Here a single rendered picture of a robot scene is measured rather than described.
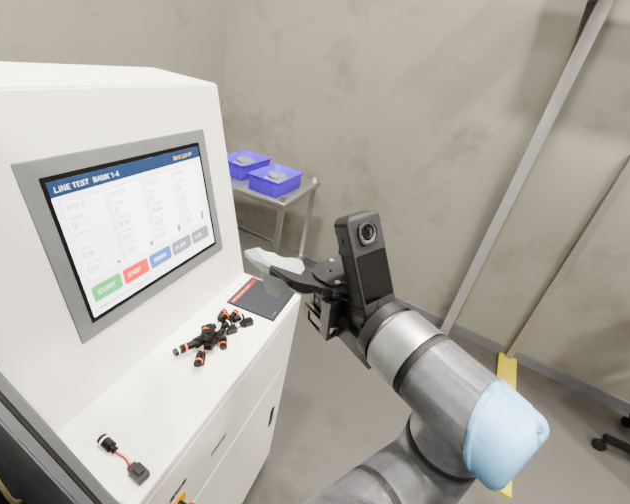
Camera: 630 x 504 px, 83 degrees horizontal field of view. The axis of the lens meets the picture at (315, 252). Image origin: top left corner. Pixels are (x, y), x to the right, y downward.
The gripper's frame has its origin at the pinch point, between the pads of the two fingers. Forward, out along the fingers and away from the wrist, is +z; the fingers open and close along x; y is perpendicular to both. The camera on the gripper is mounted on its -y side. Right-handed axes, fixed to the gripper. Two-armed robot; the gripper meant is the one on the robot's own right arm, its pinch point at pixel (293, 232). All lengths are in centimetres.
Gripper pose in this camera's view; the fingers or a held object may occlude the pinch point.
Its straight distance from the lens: 50.2
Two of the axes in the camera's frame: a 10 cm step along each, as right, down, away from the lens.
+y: -0.7, 8.2, 5.7
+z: -5.6, -5.0, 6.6
